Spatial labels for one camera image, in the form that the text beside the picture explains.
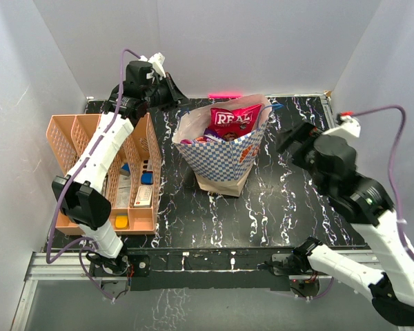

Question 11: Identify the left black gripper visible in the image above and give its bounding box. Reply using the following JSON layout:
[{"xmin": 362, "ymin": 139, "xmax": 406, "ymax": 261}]
[{"xmin": 142, "ymin": 72, "xmax": 191, "ymax": 113}]

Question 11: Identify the pink chips bag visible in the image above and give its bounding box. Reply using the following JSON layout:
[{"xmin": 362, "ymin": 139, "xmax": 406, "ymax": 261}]
[{"xmin": 204, "ymin": 104, "xmax": 262, "ymax": 141}]

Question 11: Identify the blue checkered paper bag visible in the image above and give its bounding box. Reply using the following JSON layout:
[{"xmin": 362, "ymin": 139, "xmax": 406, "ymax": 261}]
[{"xmin": 172, "ymin": 94, "xmax": 283, "ymax": 197}]

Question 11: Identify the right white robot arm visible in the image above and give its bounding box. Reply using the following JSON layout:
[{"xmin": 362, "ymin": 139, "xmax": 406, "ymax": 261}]
[{"xmin": 277, "ymin": 116, "xmax": 414, "ymax": 327}]

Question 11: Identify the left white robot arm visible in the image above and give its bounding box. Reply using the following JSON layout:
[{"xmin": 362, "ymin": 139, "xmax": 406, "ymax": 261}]
[{"xmin": 52, "ymin": 53, "xmax": 188, "ymax": 275}]

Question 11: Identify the purple candy bag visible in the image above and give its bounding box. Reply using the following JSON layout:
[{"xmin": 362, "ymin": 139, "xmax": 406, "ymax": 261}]
[{"xmin": 180, "ymin": 132, "xmax": 225, "ymax": 145}]

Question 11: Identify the pink tape strip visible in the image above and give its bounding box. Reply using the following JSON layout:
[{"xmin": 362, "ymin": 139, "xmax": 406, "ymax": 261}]
[{"xmin": 208, "ymin": 92, "xmax": 242, "ymax": 99}]

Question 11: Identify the blue small block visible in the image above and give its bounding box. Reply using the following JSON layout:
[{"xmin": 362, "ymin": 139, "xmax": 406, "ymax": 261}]
[{"xmin": 141, "ymin": 172, "xmax": 154, "ymax": 185}]

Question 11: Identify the orange plastic desk organizer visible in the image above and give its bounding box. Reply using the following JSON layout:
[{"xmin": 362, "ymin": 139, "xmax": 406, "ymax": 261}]
[{"xmin": 46, "ymin": 114, "xmax": 161, "ymax": 234}]

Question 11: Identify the red white box in organizer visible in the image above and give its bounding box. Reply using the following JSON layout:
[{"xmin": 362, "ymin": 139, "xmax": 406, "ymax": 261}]
[{"xmin": 133, "ymin": 185, "xmax": 153, "ymax": 208}]

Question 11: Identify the yellow sponge block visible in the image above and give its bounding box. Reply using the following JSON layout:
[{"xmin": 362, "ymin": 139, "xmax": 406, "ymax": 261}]
[{"xmin": 115, "ymin": 214, "xmax": 130, "ymax": 230}]

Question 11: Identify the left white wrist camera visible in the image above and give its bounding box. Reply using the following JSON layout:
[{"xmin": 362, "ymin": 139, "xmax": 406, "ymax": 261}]
[{"xmin": 139, "ymin": 52, "xmax": 166, "ymax": 77}]

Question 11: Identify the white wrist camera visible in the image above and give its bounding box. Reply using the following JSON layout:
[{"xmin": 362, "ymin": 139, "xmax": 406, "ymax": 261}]
[
  {"xmin": 323, "ymin": 112, "xmax": 361, "ymax": 140},
  {"xmin": 139, "ymin": 52, "xmax": 166, "ymax": 77}
]

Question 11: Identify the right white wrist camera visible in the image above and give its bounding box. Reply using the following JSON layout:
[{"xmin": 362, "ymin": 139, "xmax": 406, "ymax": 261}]
[{"xmin": 323, "ymin": 112, "xmax": 361, "ymax": 140}]

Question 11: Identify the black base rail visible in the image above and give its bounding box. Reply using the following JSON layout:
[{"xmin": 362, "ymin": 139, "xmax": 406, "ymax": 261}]
[{"xmin": 90, "ymin": 247, "xmax": 319, "ymax": 291}]

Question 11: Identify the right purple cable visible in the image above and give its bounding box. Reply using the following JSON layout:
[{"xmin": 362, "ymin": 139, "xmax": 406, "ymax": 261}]
[{"xmin": 351, "ymin": 105, "xmax": 414, "ymax": 273}]

